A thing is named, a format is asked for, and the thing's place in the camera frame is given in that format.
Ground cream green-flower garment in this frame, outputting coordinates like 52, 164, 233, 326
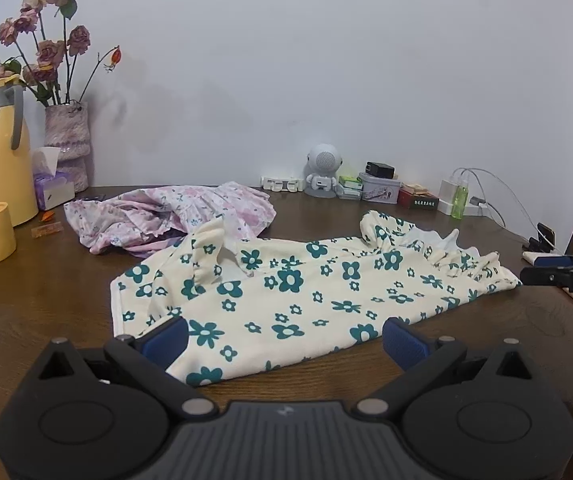
111, 210, 519, 386

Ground black phone clip stand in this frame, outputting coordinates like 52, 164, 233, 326
522, 222, 557, 254

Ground green spray bottle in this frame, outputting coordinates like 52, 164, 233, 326
451, 174, 469, 220

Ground pink floral garment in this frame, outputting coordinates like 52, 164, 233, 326
64, 182, 277, 257

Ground white charger block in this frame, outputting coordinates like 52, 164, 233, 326
437, 177, 488, 218

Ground red black box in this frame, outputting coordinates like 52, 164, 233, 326
397, 184, 439, 210

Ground green white small boxes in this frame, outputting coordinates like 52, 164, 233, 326
335, 176, 363, 200

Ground small black box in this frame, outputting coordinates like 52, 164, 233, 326
365, 162, 395, 179

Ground purple tissue box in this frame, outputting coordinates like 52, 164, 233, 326
32, 146, 75, 211

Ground white robot figurine speaker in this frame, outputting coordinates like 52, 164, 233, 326
304, 144, 343, 198

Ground white power strip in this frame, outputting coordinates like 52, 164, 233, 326
260, 177, 305, 193

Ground yellow thermos jug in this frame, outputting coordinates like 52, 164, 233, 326
0, 75, 38, 226

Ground pink fuzzy vase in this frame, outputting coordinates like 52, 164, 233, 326
44, 102, 91, 193

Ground dried rose bouquet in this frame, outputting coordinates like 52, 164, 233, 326
0, 0, 124, 109

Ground white cable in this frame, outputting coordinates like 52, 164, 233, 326
452, 167, 543, 241

